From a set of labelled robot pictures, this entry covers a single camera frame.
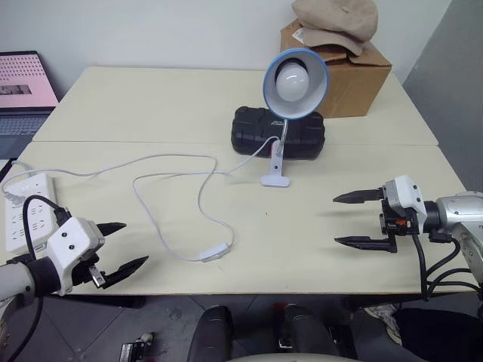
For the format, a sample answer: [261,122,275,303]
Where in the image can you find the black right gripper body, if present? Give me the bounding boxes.
[378,198,420,239]

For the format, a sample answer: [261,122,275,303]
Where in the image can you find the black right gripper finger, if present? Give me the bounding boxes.
[332,186,386,206]
[334,235,399,255]

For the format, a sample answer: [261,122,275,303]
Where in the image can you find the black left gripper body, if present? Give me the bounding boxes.
[69,252,109,290]

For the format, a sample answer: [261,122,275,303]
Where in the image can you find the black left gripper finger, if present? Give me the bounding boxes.
[97,222,128,239]
[101,255,150,290]

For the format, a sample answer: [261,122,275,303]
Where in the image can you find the blue clip desk lamp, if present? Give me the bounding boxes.
[260,48,331,189]

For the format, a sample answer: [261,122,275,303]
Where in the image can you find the white power strip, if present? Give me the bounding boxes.
[2,172,58,255]

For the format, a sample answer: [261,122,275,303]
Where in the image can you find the dark rounded robot leg shape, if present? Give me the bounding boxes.
[281,304,358,362]
[189,305,234,362]

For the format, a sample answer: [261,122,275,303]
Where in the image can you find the brown cardboard box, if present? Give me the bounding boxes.
[279,16,393,119]

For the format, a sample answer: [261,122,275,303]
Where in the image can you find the black ribbed plastic case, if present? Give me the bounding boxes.
[230,106,327,161]

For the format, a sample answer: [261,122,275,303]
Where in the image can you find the white light bulb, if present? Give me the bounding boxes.
[274,61,309,103]

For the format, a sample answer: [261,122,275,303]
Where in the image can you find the open laptop with pink screen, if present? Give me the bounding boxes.
[0,50,61,160]

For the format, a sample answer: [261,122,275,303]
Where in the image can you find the beige cloth cap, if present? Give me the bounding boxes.
[291,0,380,57]

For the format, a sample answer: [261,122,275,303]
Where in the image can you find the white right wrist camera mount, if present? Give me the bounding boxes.
[382,174,428,235]

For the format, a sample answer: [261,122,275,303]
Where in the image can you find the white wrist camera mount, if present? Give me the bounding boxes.
[382,174,428,235]
[45,216,107,297]

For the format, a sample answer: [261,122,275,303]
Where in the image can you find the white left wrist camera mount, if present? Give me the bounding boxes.
[45,216,107,297]

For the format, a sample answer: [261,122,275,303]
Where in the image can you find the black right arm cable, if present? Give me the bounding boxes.
[412,230,483,303]

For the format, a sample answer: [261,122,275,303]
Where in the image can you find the white lamp cord with switch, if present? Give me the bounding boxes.
[9,136,275,264]

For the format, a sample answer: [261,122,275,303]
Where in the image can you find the white power strip cord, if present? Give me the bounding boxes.
[0,170,24,201]

